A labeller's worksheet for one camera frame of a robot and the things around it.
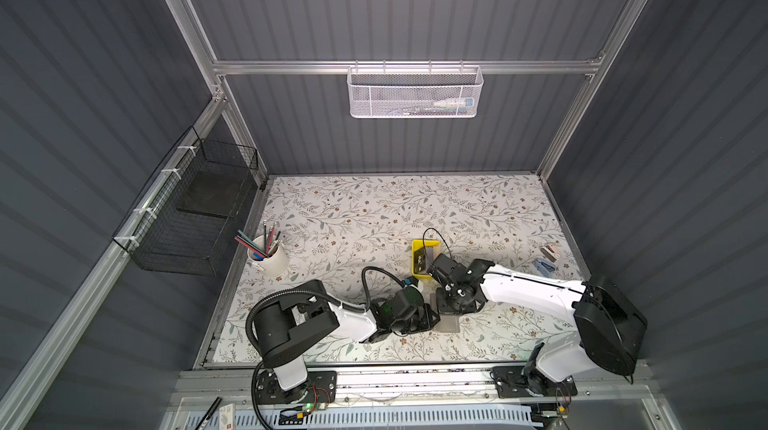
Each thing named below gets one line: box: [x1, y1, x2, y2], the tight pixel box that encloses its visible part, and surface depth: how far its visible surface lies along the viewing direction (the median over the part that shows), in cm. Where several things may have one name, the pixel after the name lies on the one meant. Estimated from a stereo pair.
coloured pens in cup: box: [234, 220, 282, 260], surface depth 91 cm
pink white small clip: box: [540, 244, 561, 263], surface depth 98 cm
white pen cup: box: [247, 243, 290, 277], surface depth 89 cm
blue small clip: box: [533, 258, 556, 278], surface depth 95 cm
